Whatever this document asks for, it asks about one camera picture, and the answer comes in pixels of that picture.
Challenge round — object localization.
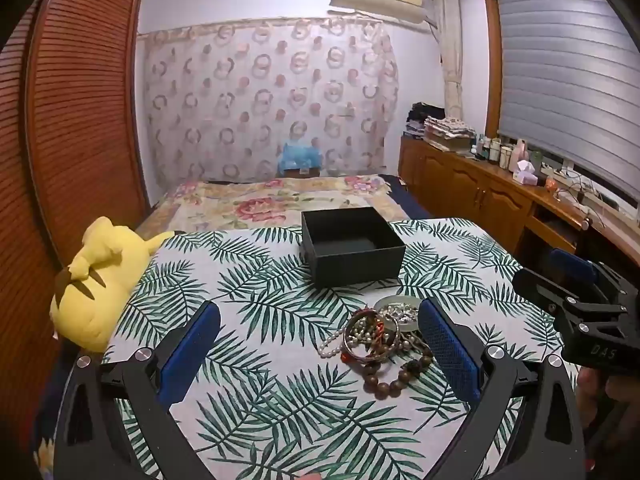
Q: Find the stack of patterned folded cloths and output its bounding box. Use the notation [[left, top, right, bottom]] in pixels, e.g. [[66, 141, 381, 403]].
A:
[[424, 116, 477, 154]]

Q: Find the silver chain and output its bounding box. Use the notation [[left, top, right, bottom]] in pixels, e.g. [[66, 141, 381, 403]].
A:
[[384, 304, 422, 327]]

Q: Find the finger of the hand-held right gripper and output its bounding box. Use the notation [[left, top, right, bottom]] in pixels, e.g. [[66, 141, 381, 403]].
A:
[[546, 248, 640, 311], [512, 267, 623, 318]]

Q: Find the tissue box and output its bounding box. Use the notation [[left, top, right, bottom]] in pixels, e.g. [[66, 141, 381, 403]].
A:
[[512, 160, 539, 186]]

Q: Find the wooden cabinet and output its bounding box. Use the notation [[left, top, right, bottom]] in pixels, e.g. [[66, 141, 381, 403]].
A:
[[398, 135, 640, 273]]

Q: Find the wooden window frame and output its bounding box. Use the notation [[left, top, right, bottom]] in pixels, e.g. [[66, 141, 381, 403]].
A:
[[482, 0, 601, 140]]

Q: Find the cream side curtain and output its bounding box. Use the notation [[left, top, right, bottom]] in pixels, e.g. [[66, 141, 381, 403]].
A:
[[432, 0, 476, 122]]

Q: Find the circle-patterned curtain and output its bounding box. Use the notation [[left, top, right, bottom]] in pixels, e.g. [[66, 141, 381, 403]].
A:
[[137, 17, 399, 196]]

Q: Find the navy blue bed sheet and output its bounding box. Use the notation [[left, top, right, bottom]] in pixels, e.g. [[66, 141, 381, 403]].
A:
[[377, 174, 427, 221]]

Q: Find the grey window blind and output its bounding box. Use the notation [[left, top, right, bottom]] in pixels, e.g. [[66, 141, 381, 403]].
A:
[[497, 0, 640, 198]]

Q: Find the yellow plush toy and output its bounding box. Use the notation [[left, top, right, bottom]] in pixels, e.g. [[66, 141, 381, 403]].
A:
[[50, 216, 176, 353]]

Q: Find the stack of dark folded clothes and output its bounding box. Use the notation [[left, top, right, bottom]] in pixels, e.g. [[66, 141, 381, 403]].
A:
[[404, 102, 446, 139]]

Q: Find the white power strip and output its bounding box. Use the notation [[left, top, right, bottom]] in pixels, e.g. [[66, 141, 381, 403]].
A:
[[545, 165, 618, 207]]

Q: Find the dark bead bracelet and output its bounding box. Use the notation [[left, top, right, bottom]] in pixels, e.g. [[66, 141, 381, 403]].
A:
[[399, 331, 432, 357]]

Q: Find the red bead bracelet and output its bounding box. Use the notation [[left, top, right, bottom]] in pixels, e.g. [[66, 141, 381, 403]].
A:
[[341, 320, 397, 364]]

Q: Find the round silver tin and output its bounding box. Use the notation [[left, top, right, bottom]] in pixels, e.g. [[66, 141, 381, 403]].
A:
[[374, 295, 426, 334]]

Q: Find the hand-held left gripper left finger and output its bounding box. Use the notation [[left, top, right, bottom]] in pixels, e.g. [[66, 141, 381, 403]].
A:
[[54, 301, 222, 480]]

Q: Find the group of small bottles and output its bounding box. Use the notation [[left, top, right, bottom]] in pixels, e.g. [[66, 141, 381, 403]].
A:
[[472, 132, 516, 166]]

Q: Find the leaf-print tablecloth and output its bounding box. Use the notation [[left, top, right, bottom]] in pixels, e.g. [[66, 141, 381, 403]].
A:
[[102, 217, 581, 480]]

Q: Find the floral blanket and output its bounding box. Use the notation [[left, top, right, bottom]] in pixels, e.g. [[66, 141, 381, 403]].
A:
[[135, 174, 408, 239]]

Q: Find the brown wooden bead bracelet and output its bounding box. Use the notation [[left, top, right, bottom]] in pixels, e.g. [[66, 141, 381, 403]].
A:
[[362, 345, 435, 401]]

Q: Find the wooden louvered wardrobe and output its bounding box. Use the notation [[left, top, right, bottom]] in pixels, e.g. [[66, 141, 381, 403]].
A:
[[0, 0, 151, 411]]

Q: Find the metal bangle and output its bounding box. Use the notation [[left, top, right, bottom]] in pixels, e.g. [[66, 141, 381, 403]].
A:
[[342, 310, 401, 362]]

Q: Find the white pearl necklace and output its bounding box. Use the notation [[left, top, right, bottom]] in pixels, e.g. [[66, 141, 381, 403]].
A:
[[318, 317, 382, 360]]

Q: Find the black square box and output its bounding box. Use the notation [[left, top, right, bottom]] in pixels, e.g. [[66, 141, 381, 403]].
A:
[[300, 206, 407, 290]]

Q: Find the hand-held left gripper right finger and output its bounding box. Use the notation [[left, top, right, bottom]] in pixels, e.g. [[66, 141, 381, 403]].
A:
[[417, 297, 586, 480]]

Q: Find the person's right hand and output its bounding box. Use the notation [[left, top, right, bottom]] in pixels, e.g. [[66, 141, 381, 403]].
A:
[[580, 372, 640, 441]]

